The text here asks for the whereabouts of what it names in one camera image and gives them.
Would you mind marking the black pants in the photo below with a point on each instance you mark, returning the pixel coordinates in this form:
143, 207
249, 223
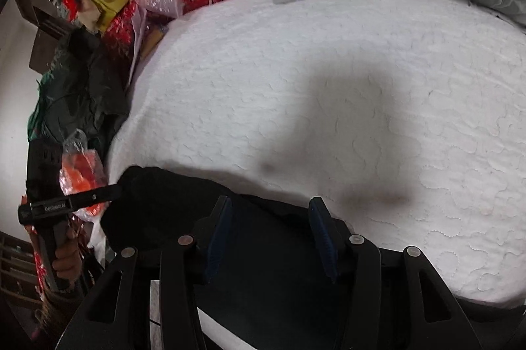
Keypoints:
164, 202

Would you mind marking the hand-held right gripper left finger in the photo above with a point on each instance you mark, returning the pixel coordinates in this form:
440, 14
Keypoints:
217, 239

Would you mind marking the brown wooden furniture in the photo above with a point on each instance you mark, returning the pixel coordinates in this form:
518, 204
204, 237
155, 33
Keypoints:
45, 29

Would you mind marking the person's left hand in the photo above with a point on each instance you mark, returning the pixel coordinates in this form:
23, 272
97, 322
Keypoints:
68, 259

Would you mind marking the red foil wrapped package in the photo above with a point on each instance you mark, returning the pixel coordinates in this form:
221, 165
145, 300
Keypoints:
121, 29

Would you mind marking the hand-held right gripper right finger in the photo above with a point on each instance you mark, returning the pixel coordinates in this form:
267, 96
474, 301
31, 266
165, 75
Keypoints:
322, 239

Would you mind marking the orange plastic bag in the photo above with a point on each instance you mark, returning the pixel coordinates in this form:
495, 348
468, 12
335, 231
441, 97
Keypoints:
82, 173

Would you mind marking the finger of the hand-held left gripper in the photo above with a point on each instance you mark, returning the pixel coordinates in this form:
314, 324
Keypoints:
96, 196

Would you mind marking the white quilted bed cover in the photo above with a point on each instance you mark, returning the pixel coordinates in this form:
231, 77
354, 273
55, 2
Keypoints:
287, 87

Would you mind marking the dark green plastic bag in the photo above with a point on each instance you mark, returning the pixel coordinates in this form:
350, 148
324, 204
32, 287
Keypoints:
82, 87

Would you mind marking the person's left forearm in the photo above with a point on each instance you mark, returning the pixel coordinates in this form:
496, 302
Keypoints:
55, 313

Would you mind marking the yellow bag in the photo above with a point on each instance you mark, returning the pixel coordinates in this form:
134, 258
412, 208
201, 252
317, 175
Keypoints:
111, 7

